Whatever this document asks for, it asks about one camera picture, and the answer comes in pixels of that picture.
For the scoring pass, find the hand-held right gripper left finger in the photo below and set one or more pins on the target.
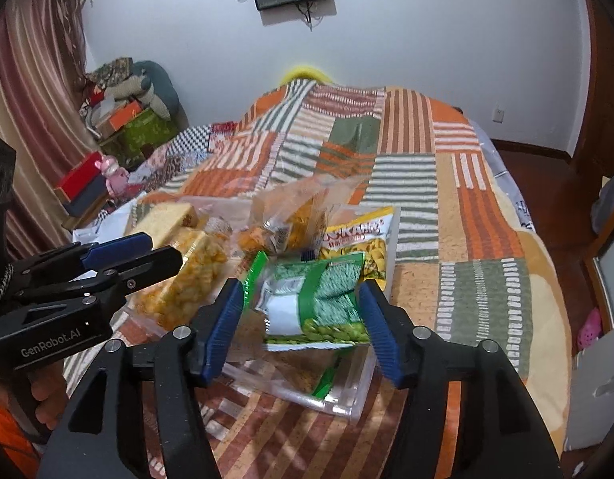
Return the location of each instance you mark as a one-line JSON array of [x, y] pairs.
[[222, 324]]

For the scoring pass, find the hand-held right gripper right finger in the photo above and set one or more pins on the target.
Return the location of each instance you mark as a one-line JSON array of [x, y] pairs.
[[382, 329]]

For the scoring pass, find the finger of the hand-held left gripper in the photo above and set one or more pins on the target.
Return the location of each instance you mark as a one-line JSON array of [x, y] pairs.
[[117, 249], [147, 267]]

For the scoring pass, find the green pea snack packet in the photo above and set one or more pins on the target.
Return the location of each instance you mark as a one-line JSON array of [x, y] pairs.
[[317, 299]]

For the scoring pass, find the clear plastic box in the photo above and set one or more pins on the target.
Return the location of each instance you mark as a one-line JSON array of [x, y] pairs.
[[337, 389]]

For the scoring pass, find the yellow snack packet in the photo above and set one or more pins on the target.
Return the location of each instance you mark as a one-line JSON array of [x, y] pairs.
[[367, 244]]

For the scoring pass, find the clear bag of orange snacks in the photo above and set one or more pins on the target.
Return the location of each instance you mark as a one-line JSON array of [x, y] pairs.
[[292, 219]]

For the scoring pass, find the person's left hand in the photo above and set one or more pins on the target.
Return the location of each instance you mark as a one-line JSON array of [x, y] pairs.
[[47, 404]]

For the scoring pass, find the white plastic bag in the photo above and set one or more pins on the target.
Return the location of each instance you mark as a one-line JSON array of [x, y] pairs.
[[102, 224]]

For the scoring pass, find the puffed corn snack packet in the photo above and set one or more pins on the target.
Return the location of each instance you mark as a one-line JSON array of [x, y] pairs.
[[187, 279]]

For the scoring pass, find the yellow sponge cake packet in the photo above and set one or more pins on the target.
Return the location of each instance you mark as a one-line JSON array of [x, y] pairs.
[[162, 219]]

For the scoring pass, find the dark blue box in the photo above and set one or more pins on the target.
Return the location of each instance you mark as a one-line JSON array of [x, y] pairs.
[[87, 199]]

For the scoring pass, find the pink toy figure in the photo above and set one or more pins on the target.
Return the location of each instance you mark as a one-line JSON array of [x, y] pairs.
[[115, 174]]

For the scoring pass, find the green box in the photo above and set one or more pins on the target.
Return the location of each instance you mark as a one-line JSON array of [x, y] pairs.
[[142, 132]]

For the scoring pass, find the striped patchwork blanket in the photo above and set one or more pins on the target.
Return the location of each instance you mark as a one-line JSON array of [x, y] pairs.
[[436, 209]]

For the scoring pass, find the orange box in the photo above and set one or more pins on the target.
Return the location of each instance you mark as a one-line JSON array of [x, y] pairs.
[[122, 114]]

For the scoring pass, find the checkered cloth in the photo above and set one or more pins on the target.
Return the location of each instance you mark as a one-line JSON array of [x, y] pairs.
[[192, 137]]

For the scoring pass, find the brown striped curtain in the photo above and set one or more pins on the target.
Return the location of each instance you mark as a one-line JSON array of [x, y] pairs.
[[27, 110]]

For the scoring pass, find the pile of stuffed cloth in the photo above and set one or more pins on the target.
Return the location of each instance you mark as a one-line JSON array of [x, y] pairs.
[[132, 80]]

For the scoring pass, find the pink slipper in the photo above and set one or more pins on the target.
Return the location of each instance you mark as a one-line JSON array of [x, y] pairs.
[[589, 332]]

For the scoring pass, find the yellow pillow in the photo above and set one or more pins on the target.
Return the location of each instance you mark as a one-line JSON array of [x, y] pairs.
[[304, 72]]

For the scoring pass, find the wooden door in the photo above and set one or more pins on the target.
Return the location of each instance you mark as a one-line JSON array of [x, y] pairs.
[[596, 85]]

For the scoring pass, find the white wall socket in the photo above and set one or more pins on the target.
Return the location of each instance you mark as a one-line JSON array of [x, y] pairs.
[[497, 114]]

